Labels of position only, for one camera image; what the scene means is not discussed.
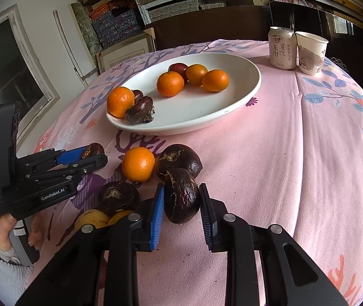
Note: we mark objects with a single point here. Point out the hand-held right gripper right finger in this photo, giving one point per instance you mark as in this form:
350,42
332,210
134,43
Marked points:
206,216

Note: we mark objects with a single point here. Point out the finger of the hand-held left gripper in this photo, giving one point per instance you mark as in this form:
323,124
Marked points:
85,167
69,156

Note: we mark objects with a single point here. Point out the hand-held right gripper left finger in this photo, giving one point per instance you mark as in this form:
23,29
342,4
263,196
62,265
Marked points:
156,216

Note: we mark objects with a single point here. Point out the white oval plate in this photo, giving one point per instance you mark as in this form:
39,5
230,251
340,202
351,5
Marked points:
200,102

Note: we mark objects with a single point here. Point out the large orange mandarin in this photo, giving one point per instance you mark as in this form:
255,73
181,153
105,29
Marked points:
170,83

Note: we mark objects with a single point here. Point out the red plum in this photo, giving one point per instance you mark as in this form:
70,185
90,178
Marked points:
176,68

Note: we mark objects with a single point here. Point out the person's left hand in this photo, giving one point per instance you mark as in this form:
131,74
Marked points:
2,234

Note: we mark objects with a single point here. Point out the yellow-orange citrus fruit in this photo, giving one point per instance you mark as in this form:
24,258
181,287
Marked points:
120,217

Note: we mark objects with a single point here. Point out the pale yellow round fruit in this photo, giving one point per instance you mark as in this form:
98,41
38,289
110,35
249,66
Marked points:
91,219

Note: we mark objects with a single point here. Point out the pink printed tablecloth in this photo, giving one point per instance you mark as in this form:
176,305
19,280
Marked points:
264,153

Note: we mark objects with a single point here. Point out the white framed window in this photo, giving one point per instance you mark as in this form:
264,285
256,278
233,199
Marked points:
9,63

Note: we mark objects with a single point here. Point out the white wooden strip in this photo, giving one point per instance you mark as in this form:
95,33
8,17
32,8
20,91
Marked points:
68,44

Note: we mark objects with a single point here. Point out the green marbled slab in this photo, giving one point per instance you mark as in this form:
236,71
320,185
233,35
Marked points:
87,32

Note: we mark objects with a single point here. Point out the stack of blue patterned boxes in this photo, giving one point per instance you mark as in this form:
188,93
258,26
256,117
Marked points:
117,25

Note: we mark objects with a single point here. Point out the white drink can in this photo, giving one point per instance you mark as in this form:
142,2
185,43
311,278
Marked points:
281,49

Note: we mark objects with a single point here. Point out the dark brown board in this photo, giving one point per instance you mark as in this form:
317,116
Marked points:
207,27

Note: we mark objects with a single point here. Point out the white paper cup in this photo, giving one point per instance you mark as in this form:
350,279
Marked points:
311,54

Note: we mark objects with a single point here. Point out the black glass panel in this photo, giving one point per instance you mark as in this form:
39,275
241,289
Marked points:
350,28

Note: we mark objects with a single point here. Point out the pale picture frame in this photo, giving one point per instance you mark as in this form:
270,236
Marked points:
124,54

